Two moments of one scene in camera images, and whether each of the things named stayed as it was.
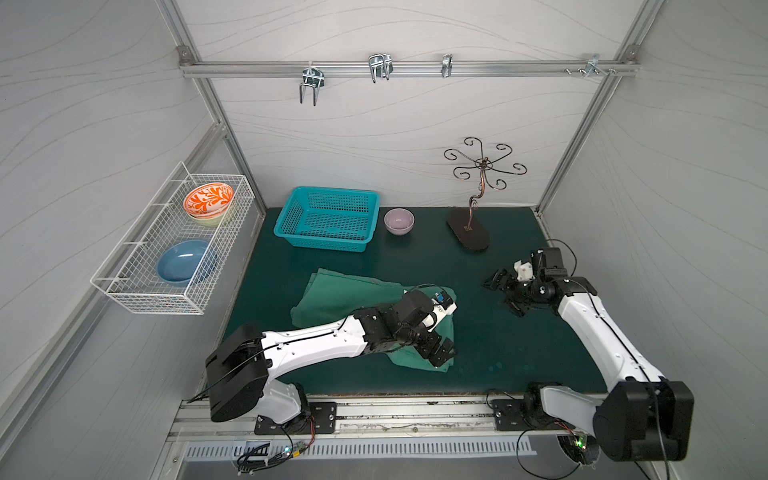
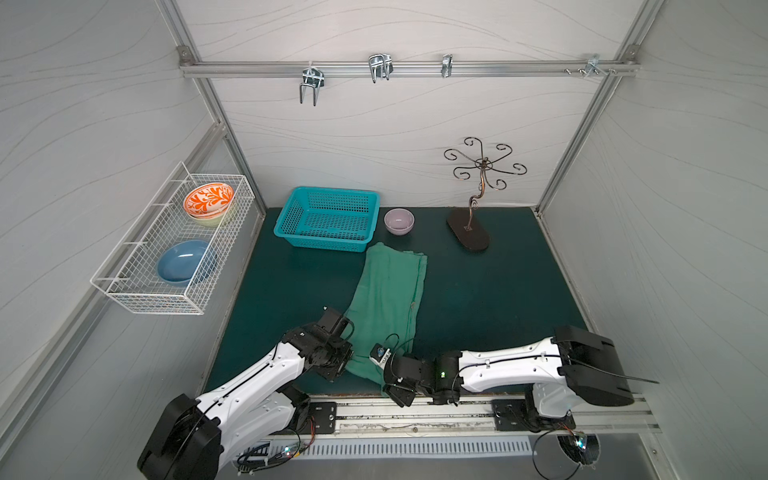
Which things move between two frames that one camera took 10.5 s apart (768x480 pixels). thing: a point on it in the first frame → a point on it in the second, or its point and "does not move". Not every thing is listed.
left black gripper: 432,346 → 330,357
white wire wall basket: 174,252 does not move
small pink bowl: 398,221 does not move
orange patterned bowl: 208,199 does not move
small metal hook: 447,60 does not move
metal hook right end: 593,64 does not move
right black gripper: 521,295 → 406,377
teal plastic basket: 330,218 does not move
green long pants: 328,295 → 386,306
